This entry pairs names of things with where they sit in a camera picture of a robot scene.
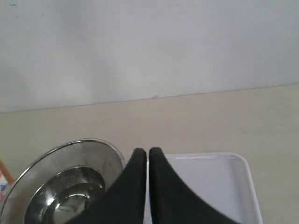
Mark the white rectangular plastic tray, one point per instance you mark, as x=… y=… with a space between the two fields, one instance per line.
x=223 y=180

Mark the steel mesh colander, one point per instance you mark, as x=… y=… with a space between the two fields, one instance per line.
x=96 y=154

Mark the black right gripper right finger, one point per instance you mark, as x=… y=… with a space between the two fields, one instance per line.
x=172 y=201

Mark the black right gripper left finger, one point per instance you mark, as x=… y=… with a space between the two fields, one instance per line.
x=124 y=201

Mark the orange dish soap pump bottle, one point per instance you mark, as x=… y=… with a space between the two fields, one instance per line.
x=6 y=180

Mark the small stainless steel bowl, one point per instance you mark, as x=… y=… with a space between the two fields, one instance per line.
x=65 y=196

